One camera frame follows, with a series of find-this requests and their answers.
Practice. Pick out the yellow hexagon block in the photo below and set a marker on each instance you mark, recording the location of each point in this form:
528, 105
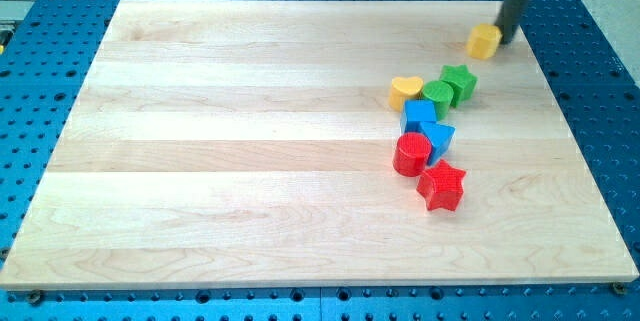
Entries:
483, 41

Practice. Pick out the blue cube block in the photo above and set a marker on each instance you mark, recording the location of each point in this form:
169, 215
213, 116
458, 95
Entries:
415, 112

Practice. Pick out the red cylinder block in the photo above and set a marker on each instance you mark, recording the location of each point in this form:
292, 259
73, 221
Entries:
411, 154

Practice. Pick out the yellow heart block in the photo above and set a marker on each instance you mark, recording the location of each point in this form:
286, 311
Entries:
403, 89

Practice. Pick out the light wooden board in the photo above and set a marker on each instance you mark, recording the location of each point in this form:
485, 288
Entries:
223, 144

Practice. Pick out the blue triangle block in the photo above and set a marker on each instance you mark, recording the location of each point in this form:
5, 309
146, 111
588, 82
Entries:
439, 136

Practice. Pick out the red star block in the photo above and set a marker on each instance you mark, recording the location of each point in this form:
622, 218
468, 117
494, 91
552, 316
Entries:
441, 186

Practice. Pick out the green cylinder block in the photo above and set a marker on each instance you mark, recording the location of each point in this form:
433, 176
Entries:
440, 94

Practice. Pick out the green star block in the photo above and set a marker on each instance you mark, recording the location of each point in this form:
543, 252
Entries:
461, 80

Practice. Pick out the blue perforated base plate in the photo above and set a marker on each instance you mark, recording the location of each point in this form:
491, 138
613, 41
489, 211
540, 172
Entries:
50, 52

